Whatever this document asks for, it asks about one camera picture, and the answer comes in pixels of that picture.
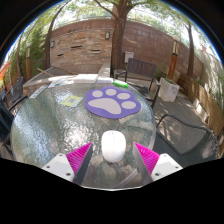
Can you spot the white computer mouse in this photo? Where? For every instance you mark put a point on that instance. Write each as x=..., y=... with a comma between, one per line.
x=113, y=146

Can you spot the dark slatted garden chair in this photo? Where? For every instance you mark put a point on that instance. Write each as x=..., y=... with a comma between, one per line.
x=141, y=68

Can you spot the long wooden stick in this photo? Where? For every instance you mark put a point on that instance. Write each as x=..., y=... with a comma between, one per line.
x=45, y=72

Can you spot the green wipes pack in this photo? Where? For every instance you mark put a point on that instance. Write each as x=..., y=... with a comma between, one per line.
x=120, y=83

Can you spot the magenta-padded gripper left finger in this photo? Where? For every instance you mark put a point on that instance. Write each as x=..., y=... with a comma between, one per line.
x=58, y=165

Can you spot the white paper strip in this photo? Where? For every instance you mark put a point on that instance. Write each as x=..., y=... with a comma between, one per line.
x=38, y=91

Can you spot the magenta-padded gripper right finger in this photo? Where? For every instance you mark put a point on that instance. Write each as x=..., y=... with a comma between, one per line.
x=165, y=165

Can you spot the wooden garden lamp post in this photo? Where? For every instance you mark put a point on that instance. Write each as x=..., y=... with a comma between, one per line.
x=172, y=63
x=28, y=63

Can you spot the black mesh metal chair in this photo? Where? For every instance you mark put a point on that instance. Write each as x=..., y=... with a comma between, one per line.
x=203, y=146

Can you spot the black wall lamp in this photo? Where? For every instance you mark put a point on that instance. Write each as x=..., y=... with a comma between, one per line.
x=107, y=35
x=52, y=44

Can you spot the purple paw-print mouse pad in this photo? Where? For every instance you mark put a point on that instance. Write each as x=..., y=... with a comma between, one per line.
x=113, y=112

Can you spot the orange fabric canopy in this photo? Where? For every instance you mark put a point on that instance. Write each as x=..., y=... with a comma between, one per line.
x=4, y=70

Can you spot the white square planter box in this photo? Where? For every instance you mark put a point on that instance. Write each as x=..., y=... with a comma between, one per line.
x=168, y=90

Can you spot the grey electrical wall box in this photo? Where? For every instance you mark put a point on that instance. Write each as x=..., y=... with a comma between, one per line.
x=129, y=57

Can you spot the large brown tree trunk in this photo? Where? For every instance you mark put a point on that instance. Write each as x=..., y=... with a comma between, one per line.
x=118, y=46

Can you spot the black metal armchair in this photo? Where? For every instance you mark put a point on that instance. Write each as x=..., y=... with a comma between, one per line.
x=16, y=91
x=5, y=123

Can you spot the small white book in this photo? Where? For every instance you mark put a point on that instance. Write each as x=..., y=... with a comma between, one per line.
x=105, y=80

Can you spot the raised stone garden bed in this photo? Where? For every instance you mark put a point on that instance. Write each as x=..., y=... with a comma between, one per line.
x=66, y=71

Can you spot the thin leaning tree trunk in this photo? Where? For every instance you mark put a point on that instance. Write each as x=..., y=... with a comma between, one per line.
x=191, y=53
x=48, y=46

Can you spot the low wooden slat fence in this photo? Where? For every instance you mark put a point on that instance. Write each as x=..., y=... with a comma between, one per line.
x=203, y=100

